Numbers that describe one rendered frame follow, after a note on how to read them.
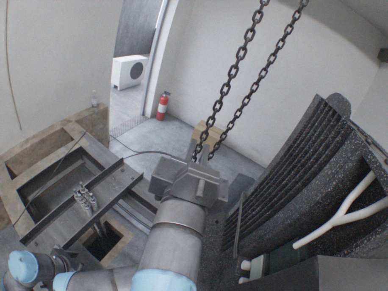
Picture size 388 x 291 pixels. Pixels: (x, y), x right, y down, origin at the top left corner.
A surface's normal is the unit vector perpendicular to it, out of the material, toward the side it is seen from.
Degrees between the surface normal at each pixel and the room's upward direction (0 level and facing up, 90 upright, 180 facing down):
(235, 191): 90
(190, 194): 88
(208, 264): 0
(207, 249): 0
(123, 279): 18
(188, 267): 26
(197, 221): 30
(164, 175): 3
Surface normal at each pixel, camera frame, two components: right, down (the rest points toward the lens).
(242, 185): -0.26, 0.56
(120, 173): 0.29, -0.74
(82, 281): 0.07, -0.97
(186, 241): 0.51, -0.66
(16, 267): 0.00, -0.53
